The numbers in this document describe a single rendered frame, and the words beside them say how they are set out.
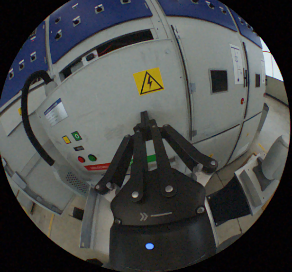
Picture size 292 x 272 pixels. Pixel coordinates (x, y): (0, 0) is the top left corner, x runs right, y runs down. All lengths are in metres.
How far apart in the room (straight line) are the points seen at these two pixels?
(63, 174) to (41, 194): 0.42
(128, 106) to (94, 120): 0.10
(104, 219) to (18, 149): 0.60
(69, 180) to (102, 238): 0.35
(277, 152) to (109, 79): 0.70
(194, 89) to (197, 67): 0.13
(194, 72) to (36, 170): 1.04
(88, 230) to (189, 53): 1.04
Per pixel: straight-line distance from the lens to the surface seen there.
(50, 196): 0.79
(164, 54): 0.21
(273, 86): 8.03
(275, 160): 0.61
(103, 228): 0.59
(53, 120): 0.35
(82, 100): 0.24
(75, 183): 0.43
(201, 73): 0.56
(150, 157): 0.30
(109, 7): 0.66
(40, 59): 0.83
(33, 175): 0.72
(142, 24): 0.56
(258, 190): 0.70
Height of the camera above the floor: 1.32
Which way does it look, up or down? 29 degrees down
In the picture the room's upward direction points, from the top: 18 degrees counter-clockwise
